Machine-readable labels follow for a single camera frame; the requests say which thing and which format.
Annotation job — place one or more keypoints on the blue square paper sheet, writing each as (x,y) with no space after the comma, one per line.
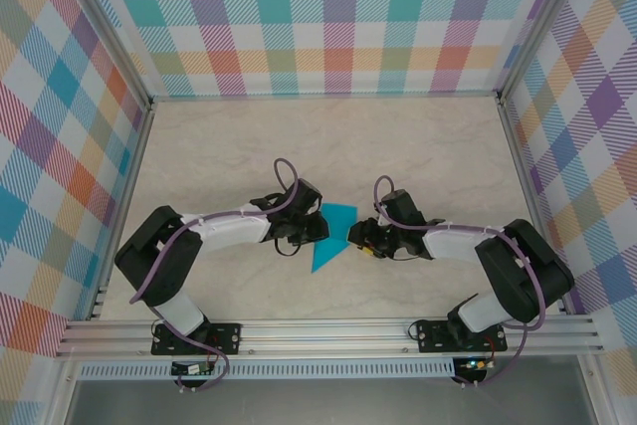
(338,218)

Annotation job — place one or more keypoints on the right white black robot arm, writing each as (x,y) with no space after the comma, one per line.
(453,246)

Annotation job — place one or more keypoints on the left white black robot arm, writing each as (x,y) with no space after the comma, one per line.
(229,233)

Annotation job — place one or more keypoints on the right small circuit board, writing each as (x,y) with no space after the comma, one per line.
(475,364)

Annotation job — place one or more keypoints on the small circuit board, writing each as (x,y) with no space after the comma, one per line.
(475,364)
(189,369)

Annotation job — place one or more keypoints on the grey metal plate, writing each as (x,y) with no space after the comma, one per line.
(323,405)

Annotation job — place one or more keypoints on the left small circuit board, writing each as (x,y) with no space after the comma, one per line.
(189,369)

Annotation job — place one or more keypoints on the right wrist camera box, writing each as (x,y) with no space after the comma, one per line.
(380,220)

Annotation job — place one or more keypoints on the long aluminium mounting rail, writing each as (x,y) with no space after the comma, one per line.
(323,338)

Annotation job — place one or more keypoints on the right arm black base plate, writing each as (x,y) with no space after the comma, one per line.
(430,338)

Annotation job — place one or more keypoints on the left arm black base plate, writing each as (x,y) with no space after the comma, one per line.
(226,338)

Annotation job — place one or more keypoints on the aluminium table edge rail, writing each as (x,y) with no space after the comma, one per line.
(128,196)
(323,95)
(531,196)

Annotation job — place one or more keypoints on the aluminium frame post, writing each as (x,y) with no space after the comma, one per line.
(107,22)
(540,22)

